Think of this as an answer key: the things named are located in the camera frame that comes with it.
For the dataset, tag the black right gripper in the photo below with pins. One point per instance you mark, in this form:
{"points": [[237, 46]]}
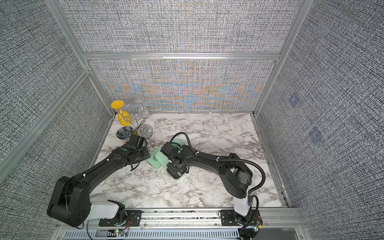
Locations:
{"points": [[172, 170]]}

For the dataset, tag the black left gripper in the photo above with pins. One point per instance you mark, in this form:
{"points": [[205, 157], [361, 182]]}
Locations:
{"points": [[147, 153]]}

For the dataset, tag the green nail kit case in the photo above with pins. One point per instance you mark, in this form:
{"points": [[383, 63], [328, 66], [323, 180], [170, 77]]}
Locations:
{"points": [[178, 143], [157, 159], [177, 166]]}

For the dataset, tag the green nail kit case front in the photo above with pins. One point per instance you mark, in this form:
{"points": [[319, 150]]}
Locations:
{"points": [[157, 159]]}

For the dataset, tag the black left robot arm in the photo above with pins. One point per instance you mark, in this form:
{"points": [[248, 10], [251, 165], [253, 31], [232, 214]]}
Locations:
{"points": [[70, 201]]}

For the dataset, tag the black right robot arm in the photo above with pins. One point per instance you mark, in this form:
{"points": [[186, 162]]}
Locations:
{"points": [[240, 177]]}

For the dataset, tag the black white patterned bowl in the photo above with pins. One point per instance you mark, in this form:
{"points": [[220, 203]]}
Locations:
{"points": [[124, 133]]}

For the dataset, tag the chrome cup holder stand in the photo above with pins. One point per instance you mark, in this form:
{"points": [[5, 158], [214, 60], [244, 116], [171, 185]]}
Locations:
{"points": [[140, 126]]}

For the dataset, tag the yellow plastic cup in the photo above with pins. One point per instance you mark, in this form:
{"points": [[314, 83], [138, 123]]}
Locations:
{"points": [[124, 118]]}

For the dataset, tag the yellow cup on stand top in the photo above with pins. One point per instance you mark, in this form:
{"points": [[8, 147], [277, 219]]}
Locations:
{"points": [[117, 104]]}

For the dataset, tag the clear glass cup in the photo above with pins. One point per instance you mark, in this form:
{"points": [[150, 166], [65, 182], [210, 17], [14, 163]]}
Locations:
{"points": [[139, 100]]}

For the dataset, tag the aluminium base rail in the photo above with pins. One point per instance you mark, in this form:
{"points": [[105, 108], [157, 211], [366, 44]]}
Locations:
{"points": [[192, 224]]}

